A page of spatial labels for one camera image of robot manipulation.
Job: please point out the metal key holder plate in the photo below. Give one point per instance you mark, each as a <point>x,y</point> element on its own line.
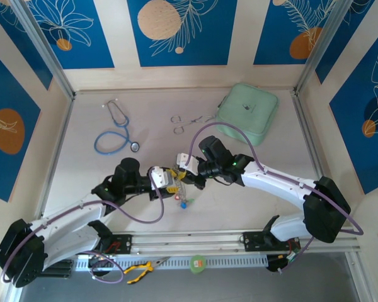
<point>179,184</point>

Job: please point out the key with green tag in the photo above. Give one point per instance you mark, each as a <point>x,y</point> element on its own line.
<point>191,200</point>

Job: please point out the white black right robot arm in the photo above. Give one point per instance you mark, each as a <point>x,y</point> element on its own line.
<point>277,182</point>

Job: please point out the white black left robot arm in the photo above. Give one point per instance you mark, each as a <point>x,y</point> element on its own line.
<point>75,214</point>

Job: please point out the blue stethoscope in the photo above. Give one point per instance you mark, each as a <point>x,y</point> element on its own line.
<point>135,146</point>

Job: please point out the mint green zip pouch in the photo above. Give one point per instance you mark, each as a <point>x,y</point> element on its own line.
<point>249,94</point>

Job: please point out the black ribbed block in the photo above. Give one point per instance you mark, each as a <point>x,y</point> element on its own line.
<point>61,269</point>

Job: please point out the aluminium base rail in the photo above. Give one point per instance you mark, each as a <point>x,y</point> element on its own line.
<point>189,240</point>

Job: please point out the aluminium table edge rail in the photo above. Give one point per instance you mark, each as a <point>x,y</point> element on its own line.
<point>312,141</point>
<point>58,148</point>

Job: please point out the aluminium frame post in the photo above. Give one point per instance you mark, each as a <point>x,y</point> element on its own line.
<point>45,47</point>
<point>313,59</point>

